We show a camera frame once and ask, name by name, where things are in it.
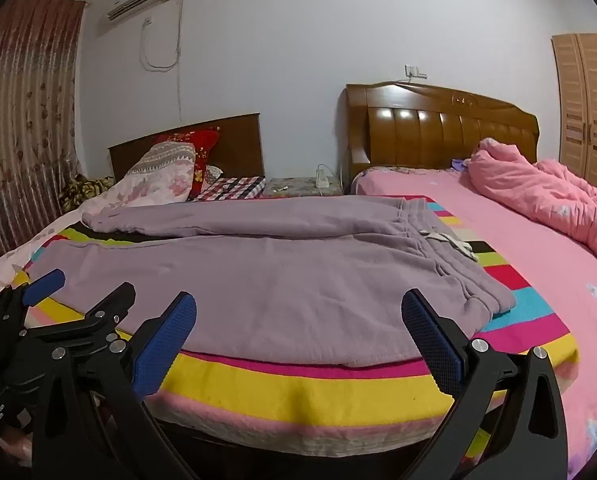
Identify large glossy wooden headboard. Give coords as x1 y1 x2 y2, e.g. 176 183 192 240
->
345 82 540 193

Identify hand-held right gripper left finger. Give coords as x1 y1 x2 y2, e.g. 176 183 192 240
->
31 291 199 480

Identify white air conditioner cable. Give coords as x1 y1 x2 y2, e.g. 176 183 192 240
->
139 0 185 123

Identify purple pants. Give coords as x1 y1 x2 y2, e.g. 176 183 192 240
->
26 195 516 367

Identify nightstand with patterned cover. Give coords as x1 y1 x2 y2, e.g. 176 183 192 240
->
262 176 345 199

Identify brown patterned blanket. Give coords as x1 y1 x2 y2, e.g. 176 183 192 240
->
60 174 115 214

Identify brown floral curtain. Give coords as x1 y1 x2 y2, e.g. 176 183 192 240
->
0 0 86 257

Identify light wooden wardrobe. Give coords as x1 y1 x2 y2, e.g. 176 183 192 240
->
551 33 597 197

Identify pink bed sheet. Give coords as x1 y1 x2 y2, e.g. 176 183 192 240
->
351 165 597 480

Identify red plaid cloth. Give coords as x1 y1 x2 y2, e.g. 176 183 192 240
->
191 175 266 202

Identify red embroidered pillow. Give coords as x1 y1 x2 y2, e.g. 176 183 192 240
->
154 130 222 199

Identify colourful striped blanket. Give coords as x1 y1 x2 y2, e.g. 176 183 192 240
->
13 195 579 463

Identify pink floral pillow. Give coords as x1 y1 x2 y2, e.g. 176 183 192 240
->
126 141 197 177

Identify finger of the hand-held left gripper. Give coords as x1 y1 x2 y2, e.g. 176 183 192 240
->
23 282 136 347
1 269 65 322

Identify plain dark wooden headboard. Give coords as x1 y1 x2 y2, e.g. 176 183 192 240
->
107 113 265 182

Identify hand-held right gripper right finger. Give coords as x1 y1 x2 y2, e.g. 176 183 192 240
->
401 288 569 480

